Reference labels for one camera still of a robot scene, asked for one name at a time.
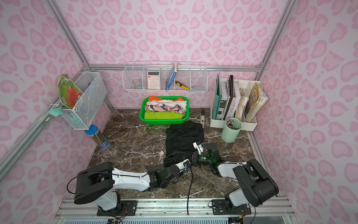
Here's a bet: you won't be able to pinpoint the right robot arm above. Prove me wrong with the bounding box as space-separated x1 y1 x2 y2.
191 142 279 208

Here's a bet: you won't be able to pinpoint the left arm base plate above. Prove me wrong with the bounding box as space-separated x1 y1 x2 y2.
97 200 138 218

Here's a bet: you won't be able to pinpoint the white orange calculator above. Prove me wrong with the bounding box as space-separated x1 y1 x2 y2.
147 71 160 90

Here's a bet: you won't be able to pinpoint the blue book on shelf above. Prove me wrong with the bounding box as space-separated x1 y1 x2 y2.
165 62 177 91

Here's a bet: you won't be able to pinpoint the teal folder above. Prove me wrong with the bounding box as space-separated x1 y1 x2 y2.
212 75 222 120

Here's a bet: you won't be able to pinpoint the green red snack packet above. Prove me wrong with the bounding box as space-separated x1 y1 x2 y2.
58 74 84 109

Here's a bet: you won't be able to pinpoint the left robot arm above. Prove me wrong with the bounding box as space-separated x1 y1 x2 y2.
74 159 191 211

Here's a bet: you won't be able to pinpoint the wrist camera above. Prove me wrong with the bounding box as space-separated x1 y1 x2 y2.
193 141 204 155
179 159 192 170

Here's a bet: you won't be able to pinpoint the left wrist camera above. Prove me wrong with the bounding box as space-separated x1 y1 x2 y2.
179 159 192 170

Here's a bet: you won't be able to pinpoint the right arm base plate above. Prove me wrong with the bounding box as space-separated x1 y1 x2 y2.
208 199 252 216

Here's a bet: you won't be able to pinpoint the black hanging cable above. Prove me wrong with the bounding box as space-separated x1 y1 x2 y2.
186 165 195 216

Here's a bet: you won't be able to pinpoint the mint green wall hook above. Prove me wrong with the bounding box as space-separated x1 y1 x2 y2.
49 107 63 117

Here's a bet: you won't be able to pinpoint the blue lidded pencil tube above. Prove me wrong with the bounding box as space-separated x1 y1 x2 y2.
84 125 110 150

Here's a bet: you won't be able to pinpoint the green plastic basket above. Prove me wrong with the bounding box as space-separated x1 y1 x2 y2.
139 96 189 125

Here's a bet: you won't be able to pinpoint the yellow utility knife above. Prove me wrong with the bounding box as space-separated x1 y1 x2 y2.
175 81 190 91

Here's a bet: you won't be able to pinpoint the black shorts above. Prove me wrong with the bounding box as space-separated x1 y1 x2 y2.
164 120 204 167

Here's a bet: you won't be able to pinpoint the bundle of pencils in cup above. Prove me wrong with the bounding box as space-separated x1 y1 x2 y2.
226 118 235 130

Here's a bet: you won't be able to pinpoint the white book organizer box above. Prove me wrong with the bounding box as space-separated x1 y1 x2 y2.
210 77 262 131

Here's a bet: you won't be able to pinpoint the orange English textbook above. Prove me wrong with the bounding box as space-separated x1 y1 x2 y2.
245 83 261 121

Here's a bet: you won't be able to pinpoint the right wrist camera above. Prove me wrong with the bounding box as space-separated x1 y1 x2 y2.
193 141 204 155

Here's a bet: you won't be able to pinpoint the folded clothes in basket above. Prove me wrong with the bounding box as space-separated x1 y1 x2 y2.
144 96 188 120

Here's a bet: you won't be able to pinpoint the mint green pencil cup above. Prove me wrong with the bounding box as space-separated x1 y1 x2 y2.
221 118 242 143

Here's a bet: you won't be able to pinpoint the white wire wall shelf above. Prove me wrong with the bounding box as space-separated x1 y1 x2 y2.
122 61 208 92

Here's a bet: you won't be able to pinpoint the white mesh side basket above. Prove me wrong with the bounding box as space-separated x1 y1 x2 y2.
62 71 107 130

